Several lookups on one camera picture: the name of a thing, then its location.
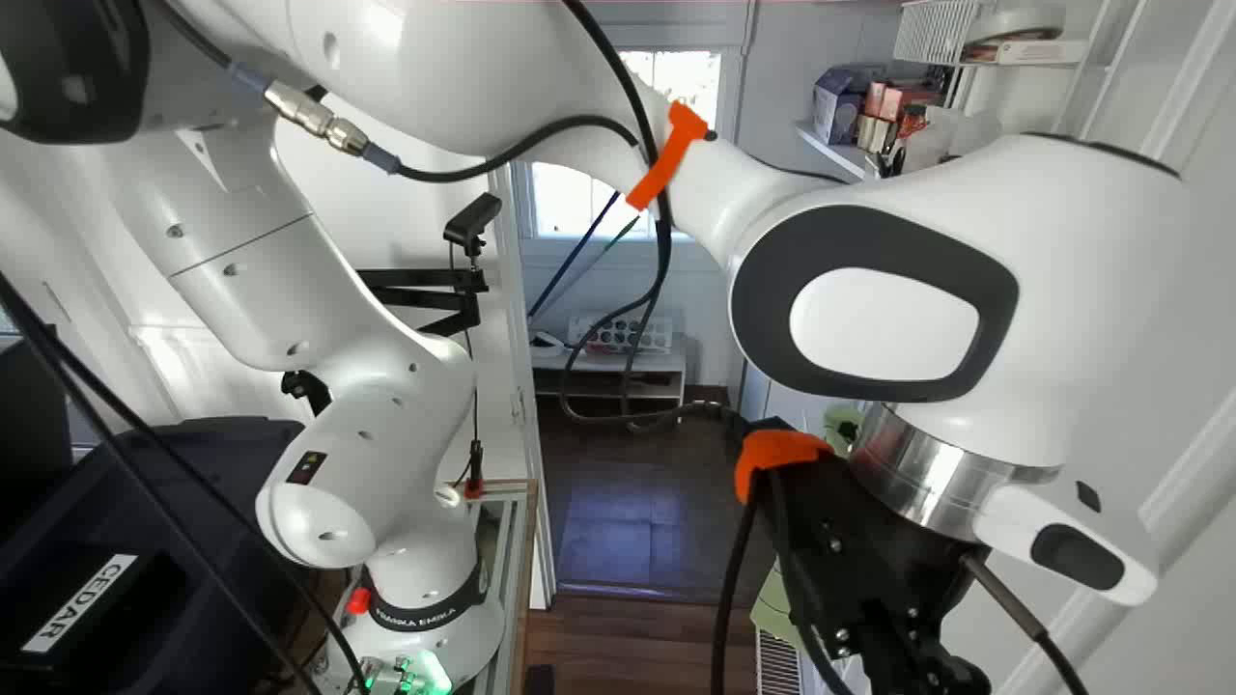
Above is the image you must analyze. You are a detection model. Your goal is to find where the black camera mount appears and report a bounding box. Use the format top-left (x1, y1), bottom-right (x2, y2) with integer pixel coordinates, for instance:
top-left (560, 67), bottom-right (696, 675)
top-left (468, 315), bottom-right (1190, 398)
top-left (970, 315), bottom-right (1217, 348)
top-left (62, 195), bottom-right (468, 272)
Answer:
top-left (360, 188), bottom-right (506, 342)

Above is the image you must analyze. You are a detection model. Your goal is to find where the green towel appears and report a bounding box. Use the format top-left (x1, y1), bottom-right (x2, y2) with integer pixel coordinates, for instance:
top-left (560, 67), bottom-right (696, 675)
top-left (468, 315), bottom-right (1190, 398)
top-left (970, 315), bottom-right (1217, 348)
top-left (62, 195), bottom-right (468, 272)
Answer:
top-left (751, 563), bottom-right (805, 648)

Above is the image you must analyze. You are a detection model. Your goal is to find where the orange cable clip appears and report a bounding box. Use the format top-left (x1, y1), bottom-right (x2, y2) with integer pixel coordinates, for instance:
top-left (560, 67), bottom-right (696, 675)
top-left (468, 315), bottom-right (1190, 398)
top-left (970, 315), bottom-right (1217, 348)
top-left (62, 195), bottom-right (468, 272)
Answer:
top-left (625, 97), bottom-right (716, 214)
top-left (732, 424), bottom-right (837, 508)

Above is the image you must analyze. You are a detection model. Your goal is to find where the cluttered white shelf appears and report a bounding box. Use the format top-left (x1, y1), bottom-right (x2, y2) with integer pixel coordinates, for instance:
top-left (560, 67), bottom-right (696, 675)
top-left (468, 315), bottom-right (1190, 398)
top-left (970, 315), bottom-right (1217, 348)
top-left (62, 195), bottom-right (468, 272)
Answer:
top-left (792, 61), bottom-right (934, 185)

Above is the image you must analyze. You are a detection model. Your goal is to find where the black equipment case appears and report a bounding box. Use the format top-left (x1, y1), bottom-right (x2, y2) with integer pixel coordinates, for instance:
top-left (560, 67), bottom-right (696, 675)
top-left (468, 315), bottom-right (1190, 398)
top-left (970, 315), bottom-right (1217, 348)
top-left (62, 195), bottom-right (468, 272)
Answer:
top-left (0, 419), bottom-right (309, 695)

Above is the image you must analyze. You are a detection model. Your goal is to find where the bright window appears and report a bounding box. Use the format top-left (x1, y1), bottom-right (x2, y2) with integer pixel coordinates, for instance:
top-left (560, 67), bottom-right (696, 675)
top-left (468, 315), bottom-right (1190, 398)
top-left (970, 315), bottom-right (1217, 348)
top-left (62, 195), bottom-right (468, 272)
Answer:
top-left (531, 48), bottom-right (727, 245)

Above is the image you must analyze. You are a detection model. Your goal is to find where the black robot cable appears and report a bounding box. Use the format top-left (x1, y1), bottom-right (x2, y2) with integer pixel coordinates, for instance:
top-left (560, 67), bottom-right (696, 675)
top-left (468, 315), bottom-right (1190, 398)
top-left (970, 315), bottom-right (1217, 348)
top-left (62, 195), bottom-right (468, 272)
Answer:
top-left (360, 0), bottom-right (684, 432)

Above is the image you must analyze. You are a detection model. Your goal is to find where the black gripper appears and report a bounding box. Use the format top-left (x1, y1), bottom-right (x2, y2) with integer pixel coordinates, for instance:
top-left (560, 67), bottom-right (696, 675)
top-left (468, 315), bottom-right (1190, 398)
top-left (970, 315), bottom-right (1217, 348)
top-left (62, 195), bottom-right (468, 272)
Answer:
top-left (769, 452), bottom-right (997, 695)

